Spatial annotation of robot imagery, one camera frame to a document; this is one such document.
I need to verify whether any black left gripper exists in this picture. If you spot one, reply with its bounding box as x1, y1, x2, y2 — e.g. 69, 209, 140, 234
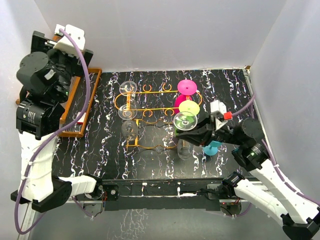
33, 32, 91, 103

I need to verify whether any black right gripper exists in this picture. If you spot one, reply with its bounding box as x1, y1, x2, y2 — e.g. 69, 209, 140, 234
175, 112, 243, 147

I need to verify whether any blue wine glass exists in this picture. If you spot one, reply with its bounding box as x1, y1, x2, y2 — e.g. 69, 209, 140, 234
203, 140, 222, 156

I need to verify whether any clear wine glass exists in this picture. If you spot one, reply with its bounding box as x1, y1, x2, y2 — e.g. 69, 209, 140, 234
119, 81, 140, 110
173, 111, 198, 161

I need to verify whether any green wine glass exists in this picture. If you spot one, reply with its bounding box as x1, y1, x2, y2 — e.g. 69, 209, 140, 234
178, 100, 200, 116

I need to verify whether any pink wine glass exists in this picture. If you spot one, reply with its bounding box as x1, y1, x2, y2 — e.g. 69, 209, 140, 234
173, 79, 198, 114

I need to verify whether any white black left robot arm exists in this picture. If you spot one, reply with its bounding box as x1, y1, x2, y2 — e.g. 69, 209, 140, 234
10, 26, 104, 213

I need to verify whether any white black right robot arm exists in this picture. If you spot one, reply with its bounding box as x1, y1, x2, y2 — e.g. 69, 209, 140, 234
174, 116, 320, 240

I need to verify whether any orange wooden shelf rack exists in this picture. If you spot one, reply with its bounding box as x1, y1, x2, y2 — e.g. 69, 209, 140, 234
15, 34, 103, 138

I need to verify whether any red white eraser block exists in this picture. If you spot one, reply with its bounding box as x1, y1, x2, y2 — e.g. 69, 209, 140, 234
77, 113, 86, 125

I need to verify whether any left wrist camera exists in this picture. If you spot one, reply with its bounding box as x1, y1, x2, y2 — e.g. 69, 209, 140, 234
53, 24, 86, 55

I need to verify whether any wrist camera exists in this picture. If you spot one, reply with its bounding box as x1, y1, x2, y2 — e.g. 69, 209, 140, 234
210, 100, 233, 131
53, 24, 86, 55

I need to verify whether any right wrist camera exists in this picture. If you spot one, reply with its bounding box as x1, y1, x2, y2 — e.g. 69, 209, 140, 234
210, 100, 233, 131

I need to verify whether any gold wire wine glass rack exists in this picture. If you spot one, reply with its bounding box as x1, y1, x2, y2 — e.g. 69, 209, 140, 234
114, 83, 203, 151

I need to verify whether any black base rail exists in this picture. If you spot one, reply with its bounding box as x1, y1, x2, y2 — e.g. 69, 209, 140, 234
74, 177, 253, 212

